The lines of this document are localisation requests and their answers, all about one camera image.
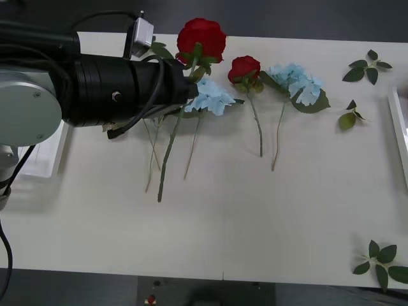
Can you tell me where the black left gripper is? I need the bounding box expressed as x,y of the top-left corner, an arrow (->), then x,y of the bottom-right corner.
132,59 -> 200,112

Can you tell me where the large red rose green stem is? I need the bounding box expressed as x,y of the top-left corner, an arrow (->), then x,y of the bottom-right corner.
157,18 -> 228,203

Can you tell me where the dark robot base panel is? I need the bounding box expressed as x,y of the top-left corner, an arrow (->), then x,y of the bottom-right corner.
136,276 -> 275,306

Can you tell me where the pale blue flower green stem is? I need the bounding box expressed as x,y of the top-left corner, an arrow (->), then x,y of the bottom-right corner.
145,117 -> 164,194
142,117 -> 162,172
259,62 -> 332,172
173,78 -> 245,181

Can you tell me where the green leaf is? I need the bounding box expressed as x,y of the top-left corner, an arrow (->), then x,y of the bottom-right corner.
140,42 -> 176,62

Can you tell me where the small red rose green stem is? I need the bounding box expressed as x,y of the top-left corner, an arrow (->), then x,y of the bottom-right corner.
227,55 -> 265,158

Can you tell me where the small loose green leaf sprig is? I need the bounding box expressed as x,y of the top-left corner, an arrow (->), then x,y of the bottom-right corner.
338,99 -> 367,131

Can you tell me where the shallow white box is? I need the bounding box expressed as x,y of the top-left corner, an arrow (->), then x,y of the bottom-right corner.
14,122 -> 73,184
387,85 -> 408,189

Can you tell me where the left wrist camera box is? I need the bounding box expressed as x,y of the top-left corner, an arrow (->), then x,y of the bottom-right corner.
123,17 -> 156,60

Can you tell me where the black cable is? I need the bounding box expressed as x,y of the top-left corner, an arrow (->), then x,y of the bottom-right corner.
0,219 -> 14,306

